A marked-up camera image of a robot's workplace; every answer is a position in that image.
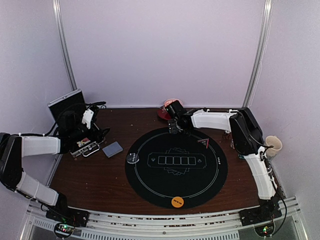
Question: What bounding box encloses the red black triangle marker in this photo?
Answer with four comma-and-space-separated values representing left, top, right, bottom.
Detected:
197, 138, 209, 149

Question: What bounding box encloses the grey dealer button disc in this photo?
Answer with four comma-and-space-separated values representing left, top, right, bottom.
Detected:
126, 153, 140, 164

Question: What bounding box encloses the orange big blind button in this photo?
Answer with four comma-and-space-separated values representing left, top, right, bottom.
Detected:
171, 196, 185, 208

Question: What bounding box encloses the blue cream poker chip stack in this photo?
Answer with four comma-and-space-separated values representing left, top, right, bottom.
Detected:
230, 140, 235, 149

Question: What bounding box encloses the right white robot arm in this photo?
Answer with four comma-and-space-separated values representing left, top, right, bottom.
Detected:
164, 100, 281, 221

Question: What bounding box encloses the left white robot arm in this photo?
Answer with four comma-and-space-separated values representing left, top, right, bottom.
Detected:
0, 101, 110, 222

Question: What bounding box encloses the dark red saucer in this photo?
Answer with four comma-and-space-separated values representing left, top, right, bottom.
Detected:
157, 105, 172, 121

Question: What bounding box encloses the grey playing card deck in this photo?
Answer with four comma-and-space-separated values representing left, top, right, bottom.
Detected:
102, 141, 123, 158

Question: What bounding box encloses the aluminium poker case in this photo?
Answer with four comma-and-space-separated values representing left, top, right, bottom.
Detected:
47, 89, 103, 158

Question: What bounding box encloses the red white patterned bowl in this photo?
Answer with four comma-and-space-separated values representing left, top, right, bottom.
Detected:
164, 98, 183, 107

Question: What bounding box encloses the black round poker mat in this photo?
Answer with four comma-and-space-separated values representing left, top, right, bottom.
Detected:
125, 127, 228, 209

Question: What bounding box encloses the orange black poker chip stack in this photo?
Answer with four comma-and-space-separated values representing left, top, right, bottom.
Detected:
222, 130, 231, 140

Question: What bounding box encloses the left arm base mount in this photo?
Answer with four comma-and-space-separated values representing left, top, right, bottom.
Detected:
44, 206, 90, 240

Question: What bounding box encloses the front aluminium rail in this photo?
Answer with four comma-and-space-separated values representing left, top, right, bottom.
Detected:
18, 199, 311, 240

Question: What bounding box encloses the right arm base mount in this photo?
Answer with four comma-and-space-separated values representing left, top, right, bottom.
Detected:
239, 207, 282, 238

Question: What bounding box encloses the right aluminium frame post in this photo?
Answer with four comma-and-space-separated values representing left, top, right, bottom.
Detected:
242, 0, 274, 108

